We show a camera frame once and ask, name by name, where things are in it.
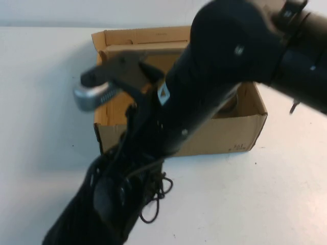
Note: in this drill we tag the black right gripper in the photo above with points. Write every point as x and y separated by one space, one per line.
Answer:
150 122

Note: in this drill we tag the black mesh sneaker with laces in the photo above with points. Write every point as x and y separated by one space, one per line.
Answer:
76 217

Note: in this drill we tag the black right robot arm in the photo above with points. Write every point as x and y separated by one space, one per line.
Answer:
217 63

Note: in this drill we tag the brown cardboard shoe box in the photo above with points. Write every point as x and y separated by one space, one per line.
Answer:
230 137

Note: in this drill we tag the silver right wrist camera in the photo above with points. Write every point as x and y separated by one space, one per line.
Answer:
89 98

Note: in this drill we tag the dark right camera mount plate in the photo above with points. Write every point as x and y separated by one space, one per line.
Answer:
122 66

